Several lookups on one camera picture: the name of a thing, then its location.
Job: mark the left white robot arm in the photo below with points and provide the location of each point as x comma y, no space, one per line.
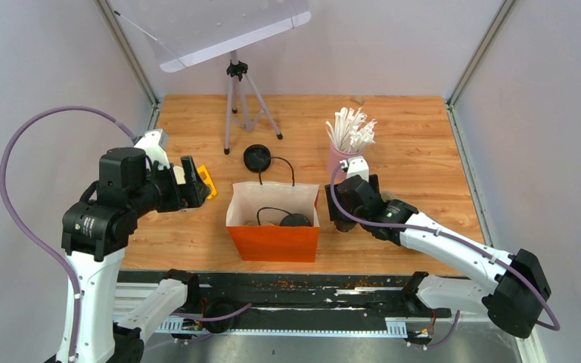
96,232

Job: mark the yellow triangular plastic stand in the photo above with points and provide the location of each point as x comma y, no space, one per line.
207,180

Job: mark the cardboard cup carrier tray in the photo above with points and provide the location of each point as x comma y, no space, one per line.
387,196

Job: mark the black paper coffee cup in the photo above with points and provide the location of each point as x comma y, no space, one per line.
344,226

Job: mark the orange paper bag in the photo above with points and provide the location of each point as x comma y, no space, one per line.
272,201

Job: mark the bundle of wrapped straws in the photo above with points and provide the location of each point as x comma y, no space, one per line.
351,131

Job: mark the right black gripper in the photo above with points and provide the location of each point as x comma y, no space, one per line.
330,206

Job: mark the pink straw holder cup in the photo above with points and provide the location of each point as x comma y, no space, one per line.
335,156

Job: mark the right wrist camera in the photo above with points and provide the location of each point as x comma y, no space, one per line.
355,166

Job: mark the white reflector board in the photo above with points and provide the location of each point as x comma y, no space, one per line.
185,33

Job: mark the stack of black lids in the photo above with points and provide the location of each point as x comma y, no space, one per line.
257,158

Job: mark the grey tripod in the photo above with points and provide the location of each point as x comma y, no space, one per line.
237,110

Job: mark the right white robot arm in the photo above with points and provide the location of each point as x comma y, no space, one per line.
510,289

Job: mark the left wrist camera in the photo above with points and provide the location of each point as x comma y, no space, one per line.
154,143

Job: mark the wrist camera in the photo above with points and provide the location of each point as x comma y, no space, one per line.
154,143
355,166

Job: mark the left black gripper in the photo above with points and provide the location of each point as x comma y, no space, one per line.
180,197

